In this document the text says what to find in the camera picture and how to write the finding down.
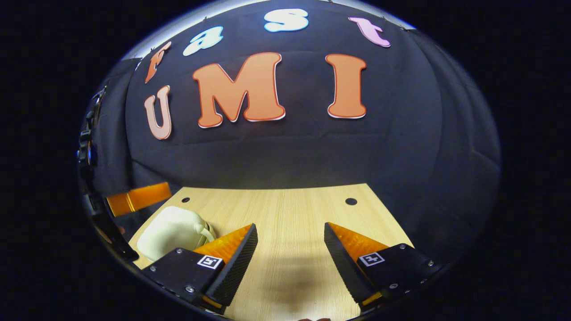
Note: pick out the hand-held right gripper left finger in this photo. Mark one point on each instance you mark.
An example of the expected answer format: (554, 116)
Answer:
(236, 267)

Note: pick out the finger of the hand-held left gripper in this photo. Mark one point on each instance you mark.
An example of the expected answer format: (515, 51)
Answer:
(142, 196)

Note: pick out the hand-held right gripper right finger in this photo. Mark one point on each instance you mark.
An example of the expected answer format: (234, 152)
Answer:
(343, 267)

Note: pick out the pale yellow suitcase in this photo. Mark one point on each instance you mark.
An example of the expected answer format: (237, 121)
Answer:
(169, 229)

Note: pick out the black backdrop cloth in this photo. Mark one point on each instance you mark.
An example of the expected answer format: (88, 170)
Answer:
(312, 151)

